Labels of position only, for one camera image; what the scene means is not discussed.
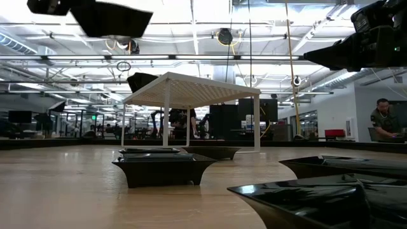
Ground small black monitor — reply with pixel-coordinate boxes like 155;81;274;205
8;110;33;125

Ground black coiled cable loop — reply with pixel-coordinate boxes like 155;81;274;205
116;60;132;73

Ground thick yellow hanging cable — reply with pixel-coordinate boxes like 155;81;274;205
284;0;302;138

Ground black small square mini plate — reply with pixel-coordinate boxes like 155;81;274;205
279;155;407;181
111;153;218;189
183;146;242;161
226;173;407;229
118;147;181;156

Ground long ceiling light strip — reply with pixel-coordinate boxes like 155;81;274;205
0;54;301;61

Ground black cabinet green lights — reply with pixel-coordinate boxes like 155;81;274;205
209;104;240;141

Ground black hanging cable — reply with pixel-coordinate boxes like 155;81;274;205
247;0;254;90

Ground dark monitor back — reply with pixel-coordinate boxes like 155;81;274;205
33;113;54;130

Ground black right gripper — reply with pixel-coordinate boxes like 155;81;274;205
303;12;407;73

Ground white perforated metal shelf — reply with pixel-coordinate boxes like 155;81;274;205
121;71;261;154

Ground red bin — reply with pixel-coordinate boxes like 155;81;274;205
324;128;347;140

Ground tall black cabinet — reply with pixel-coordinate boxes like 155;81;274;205
238;98;279;141

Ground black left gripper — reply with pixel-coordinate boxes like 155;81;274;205
27;0;96;16

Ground black ceiling cable reel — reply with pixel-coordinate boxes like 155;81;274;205
217;27;234;46
116;34;141;55

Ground tilted dark screen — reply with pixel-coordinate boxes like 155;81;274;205
47;101;67;113

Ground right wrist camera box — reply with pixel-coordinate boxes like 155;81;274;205
350;2;387;34

